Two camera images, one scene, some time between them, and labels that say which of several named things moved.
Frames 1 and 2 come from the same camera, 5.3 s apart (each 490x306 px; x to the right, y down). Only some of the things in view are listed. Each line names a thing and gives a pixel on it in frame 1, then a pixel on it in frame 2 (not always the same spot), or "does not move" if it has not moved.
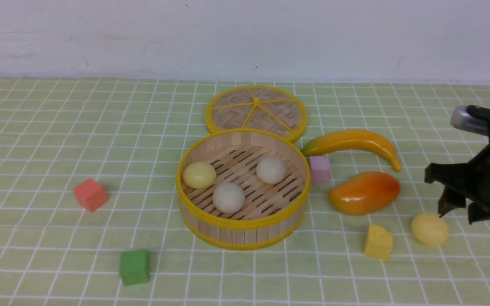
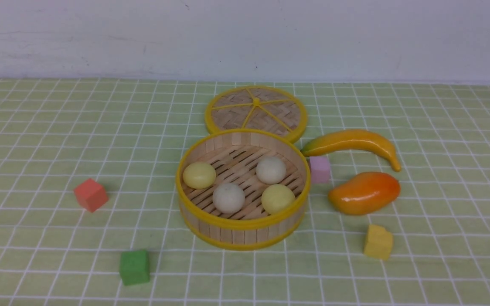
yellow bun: x=199 y=175 does not move
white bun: x=228 y=197 does not move
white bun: x=271 y=170 does not move
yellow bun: x=429 y=228 -> x=278 y=199
